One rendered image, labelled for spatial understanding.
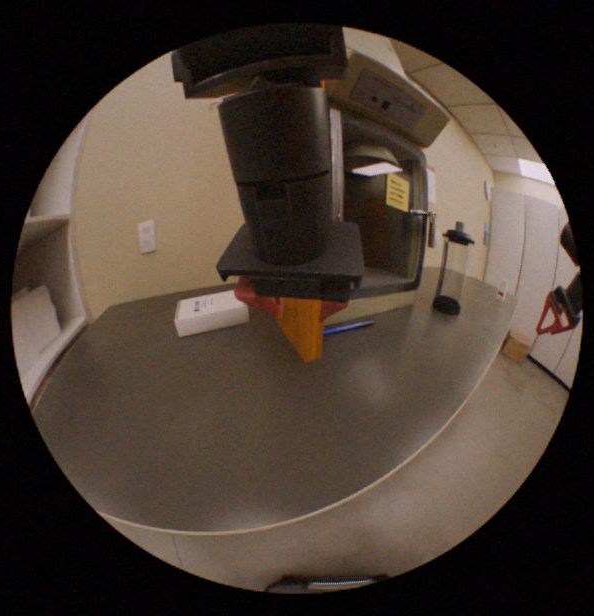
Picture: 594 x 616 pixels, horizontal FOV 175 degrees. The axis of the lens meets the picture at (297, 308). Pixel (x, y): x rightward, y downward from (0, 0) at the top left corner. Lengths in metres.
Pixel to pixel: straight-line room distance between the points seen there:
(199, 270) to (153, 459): 0.64
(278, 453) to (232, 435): 0.06
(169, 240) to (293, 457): 0.72
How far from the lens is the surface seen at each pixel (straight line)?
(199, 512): 0.22
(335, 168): 0.37
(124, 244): 0.83
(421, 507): 1.32
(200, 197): 0.75
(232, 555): 1.20
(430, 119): 0.59
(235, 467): 0.22
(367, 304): 0.46
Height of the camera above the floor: 1.14
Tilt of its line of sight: 24 degrees down
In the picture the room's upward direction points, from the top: straight up
